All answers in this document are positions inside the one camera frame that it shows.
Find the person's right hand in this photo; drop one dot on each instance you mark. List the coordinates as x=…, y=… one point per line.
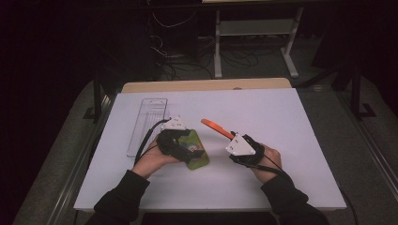
x=269, y=162

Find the black metal stand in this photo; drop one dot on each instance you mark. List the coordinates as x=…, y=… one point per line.
x=97, y=93
x=356, y=90

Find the green snack packet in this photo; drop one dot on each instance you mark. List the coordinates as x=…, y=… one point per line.
x=200, y=161

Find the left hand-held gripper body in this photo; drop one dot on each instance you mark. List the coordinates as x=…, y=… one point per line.
x=170, y=142

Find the person's left hand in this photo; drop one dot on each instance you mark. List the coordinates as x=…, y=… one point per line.
x=150, y=161

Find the light wooden table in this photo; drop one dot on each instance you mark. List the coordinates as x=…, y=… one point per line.
x=206, y=85

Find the white metal desk frame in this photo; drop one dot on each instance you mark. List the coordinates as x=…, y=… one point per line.
x=256, y=27

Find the aluminium rail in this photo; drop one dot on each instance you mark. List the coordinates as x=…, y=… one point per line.
x=369, y=146
x=78, y=175

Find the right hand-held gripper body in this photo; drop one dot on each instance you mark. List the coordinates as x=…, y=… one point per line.
x=244, y=150

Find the clear plastic slotted rack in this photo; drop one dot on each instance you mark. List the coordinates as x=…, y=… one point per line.
x=147, y=125

